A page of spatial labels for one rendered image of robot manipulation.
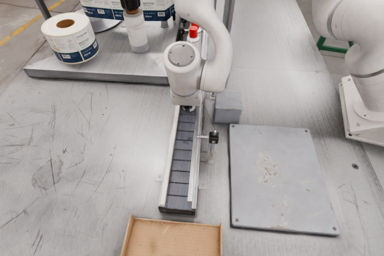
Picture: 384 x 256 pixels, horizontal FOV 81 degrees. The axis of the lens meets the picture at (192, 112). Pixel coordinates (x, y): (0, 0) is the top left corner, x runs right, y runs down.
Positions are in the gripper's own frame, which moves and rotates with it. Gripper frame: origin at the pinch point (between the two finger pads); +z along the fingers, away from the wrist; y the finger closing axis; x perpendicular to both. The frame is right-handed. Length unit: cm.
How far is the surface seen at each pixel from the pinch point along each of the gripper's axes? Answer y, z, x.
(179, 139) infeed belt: 2.0, 2.4, 11.9
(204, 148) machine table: -6.8, 7.1, 13.4
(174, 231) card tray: 0.4, -2.9, 39.6
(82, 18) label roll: 52, 7, -42
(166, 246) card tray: 2.3, -4.2, 43.2
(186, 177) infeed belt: -1.7, -2.3, 24.5
